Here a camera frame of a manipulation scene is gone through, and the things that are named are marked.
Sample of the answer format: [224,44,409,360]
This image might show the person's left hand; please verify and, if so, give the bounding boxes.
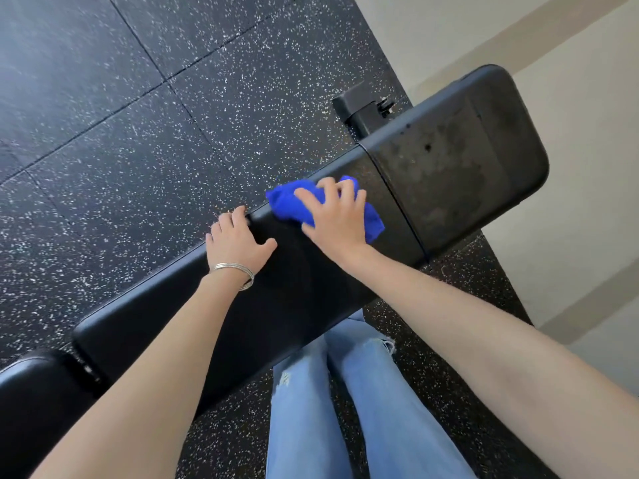
[205,205,278,276]

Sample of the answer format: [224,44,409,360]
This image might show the person's right hand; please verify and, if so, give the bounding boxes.
[294,176,370,262]

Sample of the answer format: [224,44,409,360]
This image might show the blue microfibre cloth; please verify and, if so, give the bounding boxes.
[265,175,385,245]

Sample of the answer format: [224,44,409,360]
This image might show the person's left forearm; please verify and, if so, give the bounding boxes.
[29,268,255,479]

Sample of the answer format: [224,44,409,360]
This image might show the person's right forearm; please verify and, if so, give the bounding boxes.
[343,243,639,479]

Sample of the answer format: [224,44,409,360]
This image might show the long black bench pad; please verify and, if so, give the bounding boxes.
[71,143,431,420]

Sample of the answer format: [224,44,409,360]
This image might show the short black bench seat pad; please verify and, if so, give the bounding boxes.
[366,64,550,261]

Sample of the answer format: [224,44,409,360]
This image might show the light blue jeans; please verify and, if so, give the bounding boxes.
[264,309,481,479]

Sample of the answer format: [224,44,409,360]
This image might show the rounded black padded cushion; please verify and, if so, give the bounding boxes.
[0,348,103,479]

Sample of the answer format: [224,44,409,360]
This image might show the silver bangle bracelet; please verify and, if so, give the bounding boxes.
[209,262,256,292]

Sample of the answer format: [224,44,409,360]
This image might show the black metal bench frame foot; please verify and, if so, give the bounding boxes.
[332,81,398,141]

